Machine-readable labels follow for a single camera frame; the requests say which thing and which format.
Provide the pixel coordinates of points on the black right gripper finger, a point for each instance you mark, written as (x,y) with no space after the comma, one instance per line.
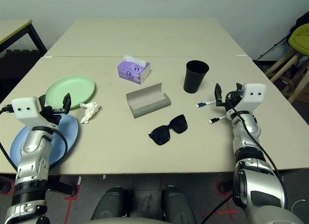
(218,93)
(239,88)

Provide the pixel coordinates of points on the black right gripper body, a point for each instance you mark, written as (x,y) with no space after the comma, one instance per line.
(231,101)

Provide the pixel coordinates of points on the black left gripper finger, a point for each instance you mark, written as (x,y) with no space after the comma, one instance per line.
(67,102)
(42,100)

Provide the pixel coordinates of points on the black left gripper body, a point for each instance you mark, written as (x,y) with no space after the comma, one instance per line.
(51,114)

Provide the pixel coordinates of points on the white tissue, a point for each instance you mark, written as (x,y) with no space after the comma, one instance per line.
(90,110)

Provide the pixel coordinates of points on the blue plastic plate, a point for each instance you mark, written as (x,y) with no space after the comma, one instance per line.
(68,134)

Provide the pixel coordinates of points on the black sunglasses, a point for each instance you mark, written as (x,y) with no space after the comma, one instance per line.
(178,123)

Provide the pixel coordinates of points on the grey glasses case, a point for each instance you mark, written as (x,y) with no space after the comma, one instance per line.
(149,105)

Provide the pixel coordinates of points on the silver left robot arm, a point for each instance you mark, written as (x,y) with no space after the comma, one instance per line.
(31,156)

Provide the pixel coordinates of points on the green plastic plate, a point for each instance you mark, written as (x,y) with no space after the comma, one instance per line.
(72,88)

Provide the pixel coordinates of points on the white marker blue cap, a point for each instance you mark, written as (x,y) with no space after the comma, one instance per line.
(205,103)

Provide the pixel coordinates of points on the white marker black tip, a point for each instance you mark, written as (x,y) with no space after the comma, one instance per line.
(216,119)

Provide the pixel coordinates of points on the black plastic cup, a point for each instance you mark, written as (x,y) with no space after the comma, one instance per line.
(193,81)

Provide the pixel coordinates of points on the black foam floor mats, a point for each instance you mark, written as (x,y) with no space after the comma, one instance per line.
(14,55)

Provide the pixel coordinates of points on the black metal rod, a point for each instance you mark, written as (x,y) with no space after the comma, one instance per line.
(275,46)

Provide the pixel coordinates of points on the purple tissue box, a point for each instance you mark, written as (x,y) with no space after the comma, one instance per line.
(130,70)

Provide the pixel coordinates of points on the black table base foot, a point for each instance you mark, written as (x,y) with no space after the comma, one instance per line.
(225,187)
(62,186)

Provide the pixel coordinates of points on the dark side table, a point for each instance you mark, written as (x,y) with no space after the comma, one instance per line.
(14,28)

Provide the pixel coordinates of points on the green stool wooden legs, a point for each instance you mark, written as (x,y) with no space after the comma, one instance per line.
(300,38)

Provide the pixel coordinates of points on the grey robot left leg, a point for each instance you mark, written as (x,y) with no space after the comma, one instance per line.
(108,204)

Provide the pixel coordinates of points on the grey robot leg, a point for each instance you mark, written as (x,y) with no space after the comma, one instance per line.
(178,204)
(108,204)

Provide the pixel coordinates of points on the grey robot right leg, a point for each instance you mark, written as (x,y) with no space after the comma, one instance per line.
(178,204)

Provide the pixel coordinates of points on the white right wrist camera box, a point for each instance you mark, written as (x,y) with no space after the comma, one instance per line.
(253,96)

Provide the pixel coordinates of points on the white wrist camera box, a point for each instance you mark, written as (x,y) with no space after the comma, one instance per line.
(253,96)
(26,113)

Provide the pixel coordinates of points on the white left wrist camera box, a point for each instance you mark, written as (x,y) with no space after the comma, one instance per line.
(26,113)

